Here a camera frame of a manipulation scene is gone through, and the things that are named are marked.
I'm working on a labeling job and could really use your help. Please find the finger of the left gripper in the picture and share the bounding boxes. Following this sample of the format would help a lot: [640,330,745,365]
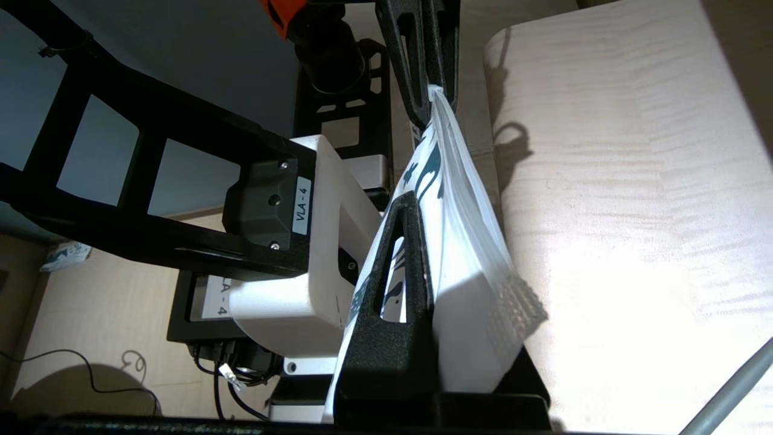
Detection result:
[428,0,461,112]
[376,0,431,131]

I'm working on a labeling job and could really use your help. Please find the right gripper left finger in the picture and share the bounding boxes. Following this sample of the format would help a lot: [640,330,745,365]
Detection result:
[334,190,438,421]

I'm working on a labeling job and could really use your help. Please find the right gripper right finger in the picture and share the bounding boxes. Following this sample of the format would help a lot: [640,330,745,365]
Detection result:
[501,347,551,399]

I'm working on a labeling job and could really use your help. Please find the white blue-patterned plastic bag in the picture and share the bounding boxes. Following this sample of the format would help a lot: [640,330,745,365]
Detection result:
[323,85,549,424]

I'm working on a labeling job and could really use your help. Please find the crumpled blue white wrapper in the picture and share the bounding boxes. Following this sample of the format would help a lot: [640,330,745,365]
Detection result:
[41,240,93,272]

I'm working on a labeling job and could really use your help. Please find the thin black floor cable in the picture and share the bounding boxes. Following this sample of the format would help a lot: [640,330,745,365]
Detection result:
[0,349,162,417]

